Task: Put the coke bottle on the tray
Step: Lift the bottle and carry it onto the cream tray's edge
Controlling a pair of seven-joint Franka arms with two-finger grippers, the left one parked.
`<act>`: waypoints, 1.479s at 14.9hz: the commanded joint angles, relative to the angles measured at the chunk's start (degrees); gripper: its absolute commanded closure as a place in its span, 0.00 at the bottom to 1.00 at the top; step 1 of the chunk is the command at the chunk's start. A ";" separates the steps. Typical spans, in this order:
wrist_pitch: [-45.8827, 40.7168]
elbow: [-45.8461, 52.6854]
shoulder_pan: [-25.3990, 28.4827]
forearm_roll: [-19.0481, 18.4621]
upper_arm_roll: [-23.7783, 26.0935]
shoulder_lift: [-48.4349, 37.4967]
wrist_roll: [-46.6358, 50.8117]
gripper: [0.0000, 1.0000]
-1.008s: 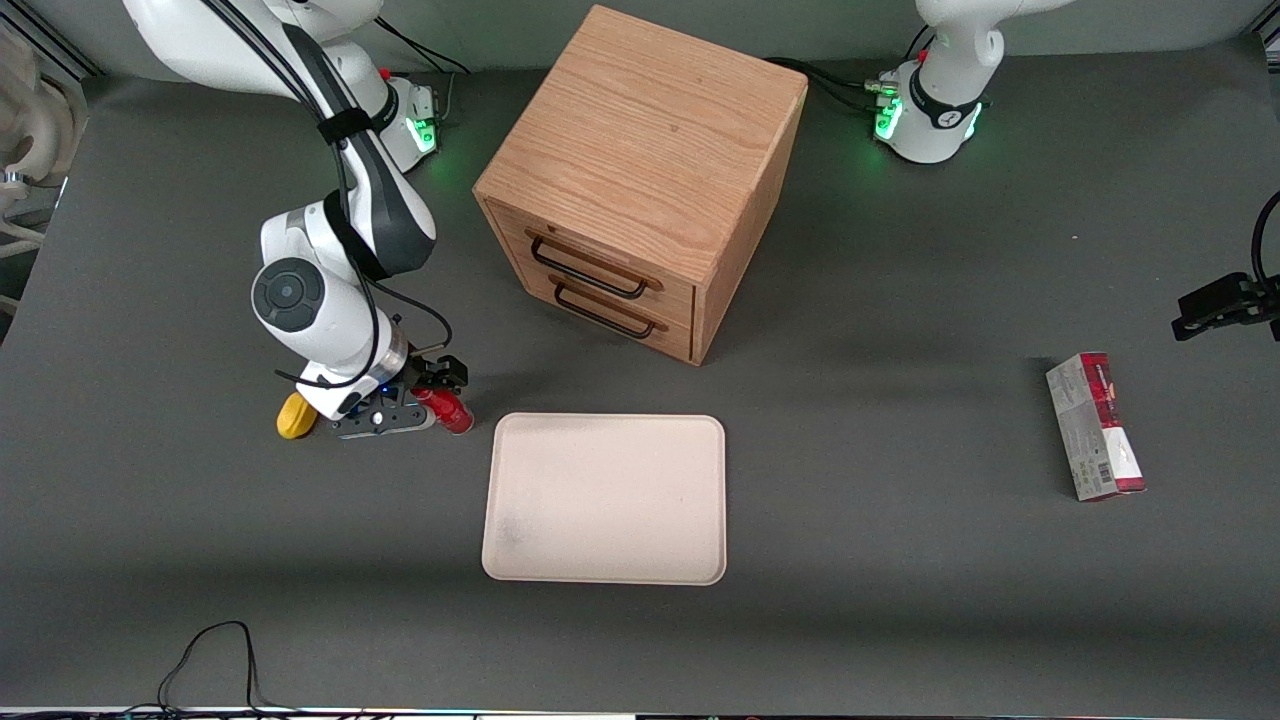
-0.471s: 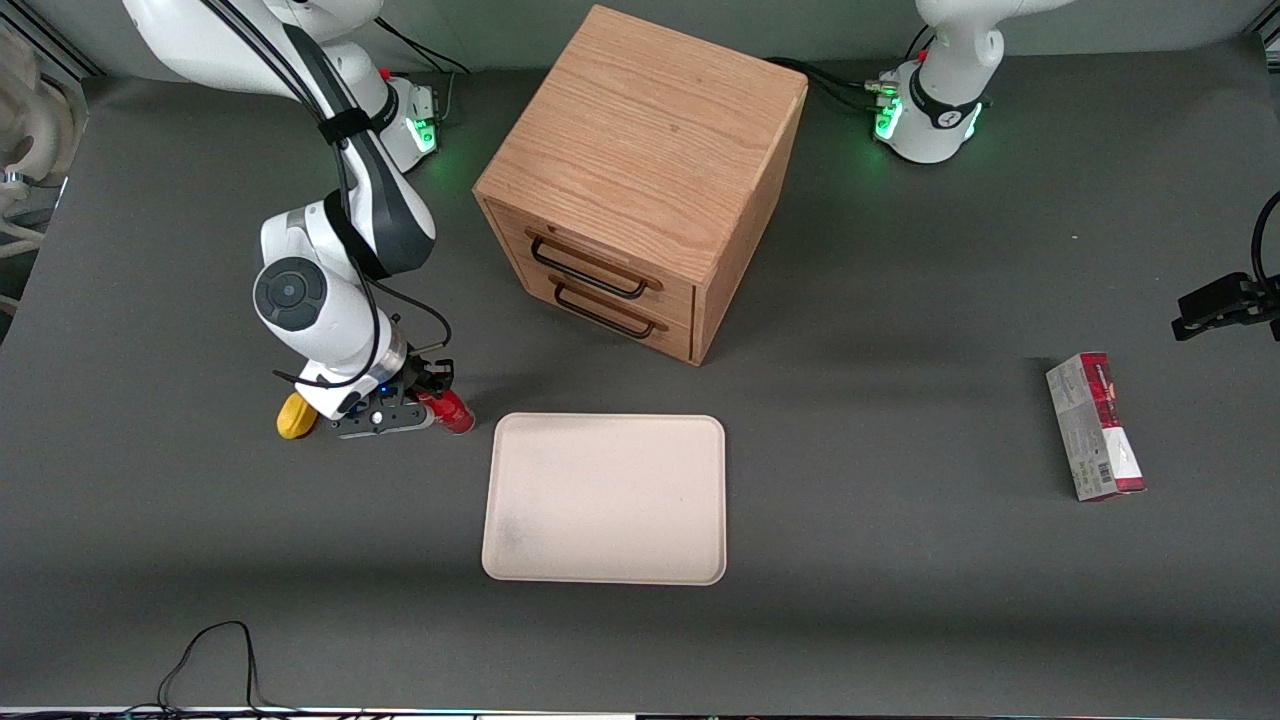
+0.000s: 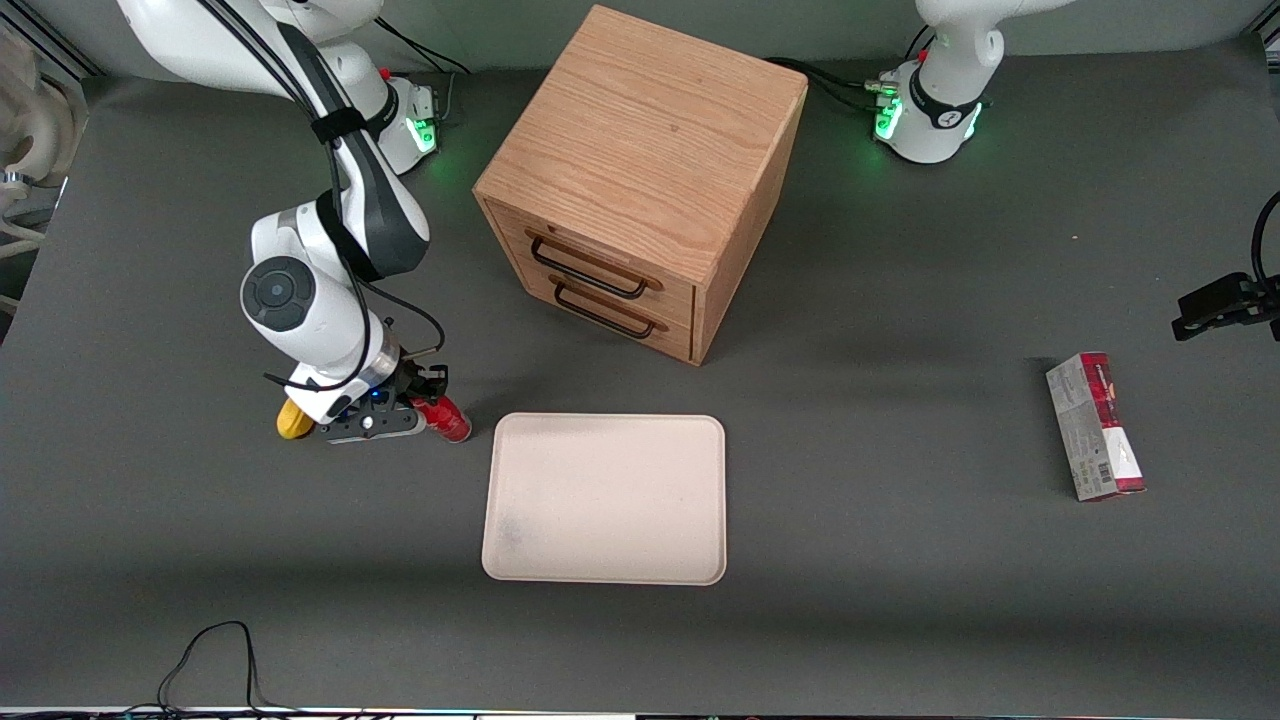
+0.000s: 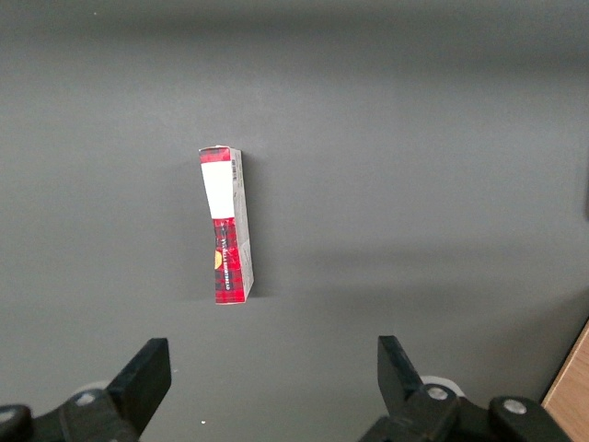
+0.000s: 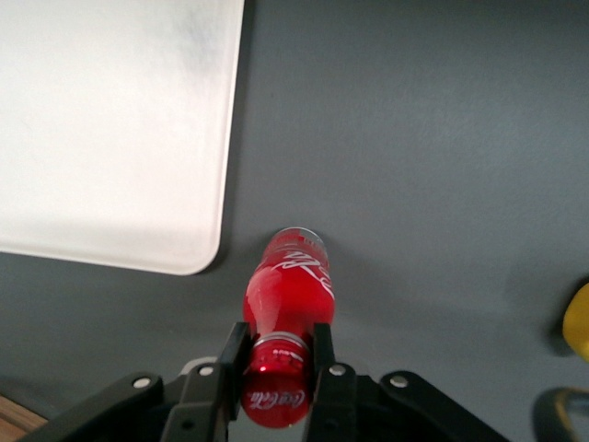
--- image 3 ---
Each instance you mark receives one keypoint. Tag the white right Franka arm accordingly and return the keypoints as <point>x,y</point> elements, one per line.
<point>300,320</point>

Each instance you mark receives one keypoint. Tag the wooden two-drawer cabinet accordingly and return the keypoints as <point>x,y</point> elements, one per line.
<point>650,150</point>

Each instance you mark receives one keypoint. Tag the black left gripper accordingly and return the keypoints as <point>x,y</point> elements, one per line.
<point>1222,305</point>

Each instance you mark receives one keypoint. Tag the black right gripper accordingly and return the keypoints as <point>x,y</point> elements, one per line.
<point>413,382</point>

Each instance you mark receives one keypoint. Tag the white background equipment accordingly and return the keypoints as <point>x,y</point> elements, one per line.
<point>35,140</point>

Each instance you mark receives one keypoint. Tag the red coke bottle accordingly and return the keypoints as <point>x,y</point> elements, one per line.
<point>450,420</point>

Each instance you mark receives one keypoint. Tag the beige rectangular tray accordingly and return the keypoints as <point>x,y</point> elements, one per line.
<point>605,498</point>

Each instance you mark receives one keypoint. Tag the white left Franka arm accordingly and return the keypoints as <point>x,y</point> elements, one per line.
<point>940,90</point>

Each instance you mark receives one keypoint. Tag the yellow lemon toy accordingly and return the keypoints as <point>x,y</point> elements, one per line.
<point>290,422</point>

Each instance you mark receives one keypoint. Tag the grey and red carton box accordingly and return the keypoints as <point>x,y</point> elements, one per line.
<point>1095,428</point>

